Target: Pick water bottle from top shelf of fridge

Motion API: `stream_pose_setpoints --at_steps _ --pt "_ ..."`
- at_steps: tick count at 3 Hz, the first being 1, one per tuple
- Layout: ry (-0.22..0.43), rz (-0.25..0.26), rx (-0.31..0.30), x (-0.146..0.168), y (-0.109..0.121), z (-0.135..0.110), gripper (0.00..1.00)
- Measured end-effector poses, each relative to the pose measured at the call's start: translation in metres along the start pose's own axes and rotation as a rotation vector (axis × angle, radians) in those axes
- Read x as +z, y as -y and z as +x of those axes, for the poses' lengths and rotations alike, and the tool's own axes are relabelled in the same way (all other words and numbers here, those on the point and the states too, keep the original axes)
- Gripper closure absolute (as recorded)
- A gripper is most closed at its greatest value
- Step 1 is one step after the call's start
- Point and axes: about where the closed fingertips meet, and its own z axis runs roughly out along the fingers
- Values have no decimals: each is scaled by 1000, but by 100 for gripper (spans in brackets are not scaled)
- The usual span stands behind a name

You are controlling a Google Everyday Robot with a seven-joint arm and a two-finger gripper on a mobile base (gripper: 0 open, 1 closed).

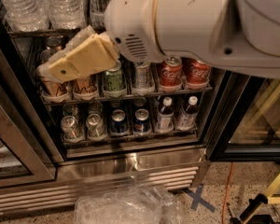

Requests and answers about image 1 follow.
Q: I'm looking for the white padded gripper finger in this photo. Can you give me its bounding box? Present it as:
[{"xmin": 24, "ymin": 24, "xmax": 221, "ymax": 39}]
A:
[{"xmin": 36, "ymin": 25, "xmax": 96, "ymax": 82}]

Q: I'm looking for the clear water bottle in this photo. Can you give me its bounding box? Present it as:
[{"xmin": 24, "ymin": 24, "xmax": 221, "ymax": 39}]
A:
[
  {"xmin": 49, "ymin": 0, "xmax": 86, "ymax": 30},
  {"xmin": 1, "ymin": 0, "xmax": 49, "ymax": 32}
]

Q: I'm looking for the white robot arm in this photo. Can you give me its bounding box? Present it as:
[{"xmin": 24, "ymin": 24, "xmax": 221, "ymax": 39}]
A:
[{"xmin": 38, "ymin": 0, "xmax": 280, "ymax": 83}]

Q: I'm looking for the stainless steel fridge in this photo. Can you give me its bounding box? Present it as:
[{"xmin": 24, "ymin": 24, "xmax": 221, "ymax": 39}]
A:
[{"xmin": 0, "ymin": 0, "xmax": 237, "ymax": 217}]

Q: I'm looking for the left glass fridge door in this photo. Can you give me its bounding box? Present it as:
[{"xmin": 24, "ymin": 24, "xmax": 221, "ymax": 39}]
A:
[{"xmin": 0, "ymin": 68, "xmax": 57, "ymax": 189}]

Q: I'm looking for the glass fridge door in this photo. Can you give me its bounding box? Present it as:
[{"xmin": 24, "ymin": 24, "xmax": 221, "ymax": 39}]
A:
[
  {"xmin": 206, "ymin": 75, "xmax": 280, "ymax": 162},
  {"xmin": 0, "ymin": 68, "xmax": 57, "ymax": 189}
]

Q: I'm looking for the left white cap bottle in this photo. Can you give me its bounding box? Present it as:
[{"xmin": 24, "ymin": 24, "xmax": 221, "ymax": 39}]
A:
[{"xmin": 157, "ymin": 96, "xmax": 174, "ymax": 132}]

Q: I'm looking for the white cap bottle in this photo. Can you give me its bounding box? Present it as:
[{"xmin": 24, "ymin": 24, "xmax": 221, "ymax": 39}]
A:
[
  {"xmin": 176, "ymin": 96, "xmax": 198, "ymax": 131},
  {"xmin": 157, "ymin": 96, "xmax": 174, "ymax": 132}
]

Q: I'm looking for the right white cap bottle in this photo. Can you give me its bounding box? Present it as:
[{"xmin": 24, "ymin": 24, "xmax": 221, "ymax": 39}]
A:
[{"xmin": 176, "ymin": 96, "xmax": 198, "ymax": 131}]

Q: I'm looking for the right glass fridge door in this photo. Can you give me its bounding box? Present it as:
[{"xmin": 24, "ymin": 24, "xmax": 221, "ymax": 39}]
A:
[{"xmin": 206, "ymin": 75, "xmax": 280, "ymax": 162}]

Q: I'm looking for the second row left orange can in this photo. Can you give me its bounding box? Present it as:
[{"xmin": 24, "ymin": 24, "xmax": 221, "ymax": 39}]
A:
[{"xmin": 40, "ymin": 49, "xmax": 57, "ymax": 63}]

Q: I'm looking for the front left orange can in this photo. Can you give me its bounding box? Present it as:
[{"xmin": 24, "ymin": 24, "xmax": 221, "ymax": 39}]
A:
[{"xmin": 39, "ymin": 77, "xmax": 67, "ymax": 97}]

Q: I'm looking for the third row orange can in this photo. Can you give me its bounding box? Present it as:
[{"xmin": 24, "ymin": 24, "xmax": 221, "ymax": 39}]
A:
[{"xmin": 45, "ymin": 35, "xmax": 65, "ymax": 50}]

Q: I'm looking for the front green can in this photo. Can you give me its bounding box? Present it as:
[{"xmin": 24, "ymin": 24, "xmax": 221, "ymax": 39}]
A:
[{"xmin": 104, "ymin": 61, "xmax": 125, "ymax": 91}]

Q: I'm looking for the front silver can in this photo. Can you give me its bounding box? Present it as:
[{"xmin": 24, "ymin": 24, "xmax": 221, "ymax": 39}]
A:
[{"xmin": 134, "ymin": 62, "xmax": 151, "ymax": 89}]

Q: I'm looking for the silver can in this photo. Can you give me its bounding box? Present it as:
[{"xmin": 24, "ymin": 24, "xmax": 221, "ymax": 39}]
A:
[
  {"xmin": 134, "ymin": 62, "xmax": 151, "ymax": 89},
  {"xmin": 86, "ymin": 113, "xmax": 105, "ymax": 137},
  {"xmin": 61, "ymin": 116, "xmax": 82, "ymax": 139}
]

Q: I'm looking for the bottom left silver can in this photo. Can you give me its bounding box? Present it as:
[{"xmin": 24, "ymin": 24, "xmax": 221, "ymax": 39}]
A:
[{"xmin": 61, "ymin": 116, "xmax": 82, "ymax": 139}]

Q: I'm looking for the bottom left blue can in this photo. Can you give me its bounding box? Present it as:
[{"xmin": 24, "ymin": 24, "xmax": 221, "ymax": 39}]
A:
[{"xmin": 111, "ymin": 109, "xmax": 128, "ymax": 133}]

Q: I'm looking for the blue can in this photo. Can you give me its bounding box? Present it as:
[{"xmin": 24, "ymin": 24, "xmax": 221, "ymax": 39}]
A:
[
  {"xmin": 111, "ymin": 109, "xmax": 128, "ymax": 133},
  {"xmin": 133, "ymin": 109, "xmax": 149, "ymax": 133}
]

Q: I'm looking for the front left cola can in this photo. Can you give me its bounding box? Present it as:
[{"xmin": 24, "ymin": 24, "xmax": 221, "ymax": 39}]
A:
[{"xmin": 160, "ymin": 56, "xmax": 183, "ymax": 87}]

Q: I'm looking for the cola can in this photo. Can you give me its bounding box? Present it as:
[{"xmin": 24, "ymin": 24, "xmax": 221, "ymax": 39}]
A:
[
  {"xmin": 183, "ymin": 58, "xmax": 211, "ymax": 84},
  {"xmin": 160, "ymin": 56, "xmax": 183, "ymax": 87}
]

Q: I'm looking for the bottom right blue can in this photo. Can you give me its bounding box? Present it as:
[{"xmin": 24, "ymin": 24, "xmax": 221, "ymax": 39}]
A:
[{"xmin": 133, "ymin": 109, "xmax": 149, "ymax": 133}]

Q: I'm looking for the front right cola can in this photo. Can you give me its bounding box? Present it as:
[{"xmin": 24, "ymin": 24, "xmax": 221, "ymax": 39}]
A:
[{"xmin": 183, "ymin": 58, "xmax": 211, "ymax": 84}]

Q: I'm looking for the clear plastic bin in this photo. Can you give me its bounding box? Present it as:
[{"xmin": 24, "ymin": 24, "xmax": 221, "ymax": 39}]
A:
[{"xmin": 73, "ymin": 186, "xmax": 186, "ymax": 224}]

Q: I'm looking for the blue tape cross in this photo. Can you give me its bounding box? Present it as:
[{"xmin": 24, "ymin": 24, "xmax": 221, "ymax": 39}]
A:
[{"xmin": 183, "ymin": 185, "xmax": 216, "ymax": 213}]

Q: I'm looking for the yellow black stand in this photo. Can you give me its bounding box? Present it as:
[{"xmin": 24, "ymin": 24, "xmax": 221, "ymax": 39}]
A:
[{"xmin": 229, "ymin": 173, "xmax": 280, "ymax": 224}]

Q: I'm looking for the middle wire shelf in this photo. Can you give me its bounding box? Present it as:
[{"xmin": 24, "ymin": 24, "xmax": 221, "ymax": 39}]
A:
[{"xmin": 41, "ymin": 84, "xmax": 212, "ymax": 105}]

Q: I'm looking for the wire shelf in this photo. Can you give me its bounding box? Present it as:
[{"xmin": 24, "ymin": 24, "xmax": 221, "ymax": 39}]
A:
[
  {"xmin": 7, "ymin": 28, "xmax": 81, "ymax": 38},
  {"xmin": 41, "ymin": 84, "xmax": 212, "ymax": 105}
]

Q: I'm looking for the top wire shelf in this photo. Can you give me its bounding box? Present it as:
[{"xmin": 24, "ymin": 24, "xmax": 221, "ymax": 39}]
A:
[{"xmin": 7, "ymin": 28, "xmax": 81, "ymax": 38}]

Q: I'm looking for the orange cable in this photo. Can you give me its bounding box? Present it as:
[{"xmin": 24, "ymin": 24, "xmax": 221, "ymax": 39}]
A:
[{"xmin": 221, "ymin": 162, "xmax": 235, "ymax": 224}]

